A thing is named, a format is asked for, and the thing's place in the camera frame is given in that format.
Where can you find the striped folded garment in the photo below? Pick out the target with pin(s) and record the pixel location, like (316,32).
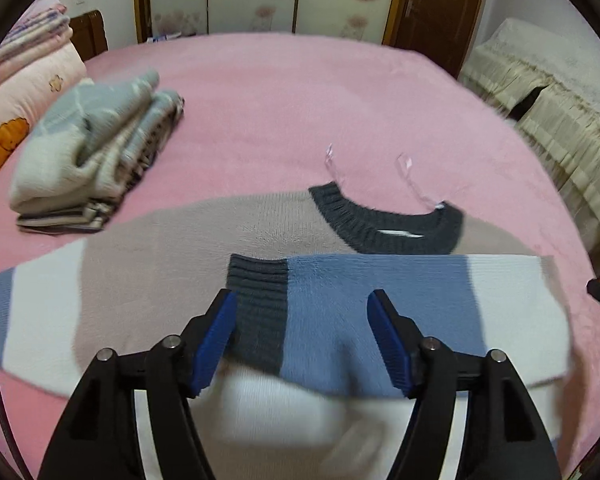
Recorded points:
(80,220)

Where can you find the clear plastic hanger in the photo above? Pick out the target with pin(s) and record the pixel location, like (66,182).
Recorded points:
(405,166)

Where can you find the wooden headboard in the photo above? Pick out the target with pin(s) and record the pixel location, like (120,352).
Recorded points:
(87,35)

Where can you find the brown wooden door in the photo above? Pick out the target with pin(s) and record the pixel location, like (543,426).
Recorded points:
(445,5)

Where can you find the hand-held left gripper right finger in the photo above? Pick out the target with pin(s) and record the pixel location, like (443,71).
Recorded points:
(390,340)

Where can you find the pink cartoon pillow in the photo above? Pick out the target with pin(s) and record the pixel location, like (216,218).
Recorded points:
(25,100)

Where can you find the colour block knit sweater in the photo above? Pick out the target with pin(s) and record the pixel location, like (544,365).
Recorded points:
(330,310)

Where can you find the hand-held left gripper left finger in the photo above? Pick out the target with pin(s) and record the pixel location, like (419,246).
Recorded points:
(214,340)

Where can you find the striped folded blanket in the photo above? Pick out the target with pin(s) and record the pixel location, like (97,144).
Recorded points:
(35,35)

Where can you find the cream covered sofa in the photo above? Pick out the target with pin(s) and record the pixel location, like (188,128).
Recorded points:
(570,110)

